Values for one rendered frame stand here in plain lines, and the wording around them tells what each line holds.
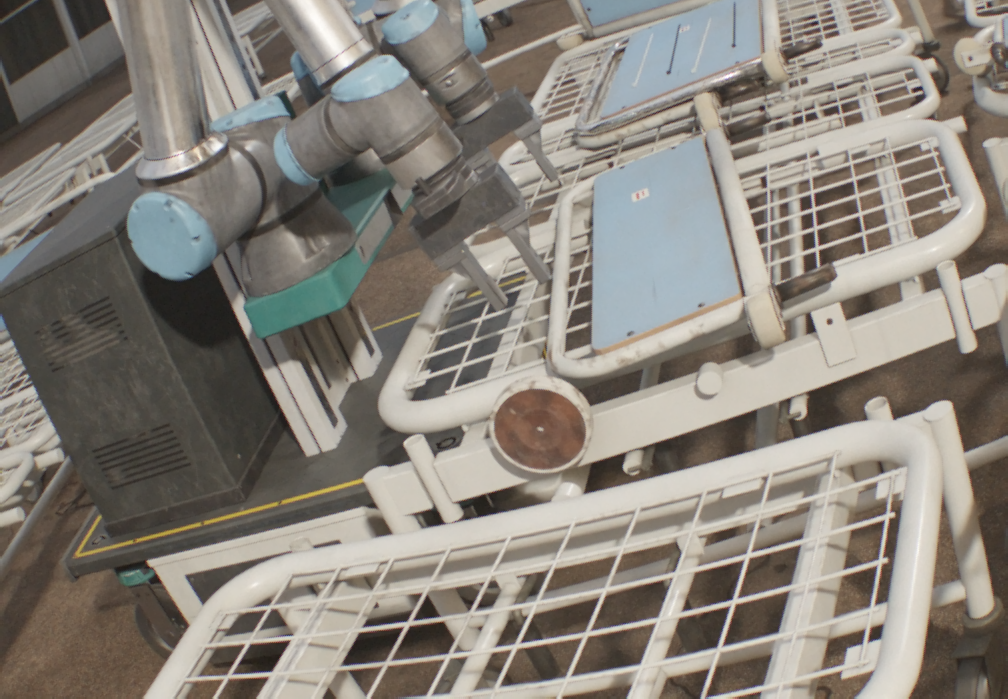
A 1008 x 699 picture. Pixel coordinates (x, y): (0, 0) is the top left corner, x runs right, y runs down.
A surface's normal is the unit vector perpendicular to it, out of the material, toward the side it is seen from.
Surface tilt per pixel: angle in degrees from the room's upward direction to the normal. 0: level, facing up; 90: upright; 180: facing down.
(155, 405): 90
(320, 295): 90
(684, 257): 1
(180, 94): 102
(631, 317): 1
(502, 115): 90
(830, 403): 0
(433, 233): 90
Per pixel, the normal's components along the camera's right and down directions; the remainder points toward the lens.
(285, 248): -0.04, 0.01
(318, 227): 0.52, -0.33
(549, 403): -0.15, 0.43
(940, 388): -0.40, -0.85
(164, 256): -0.38, 0.57
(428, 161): 0.19, 0.24
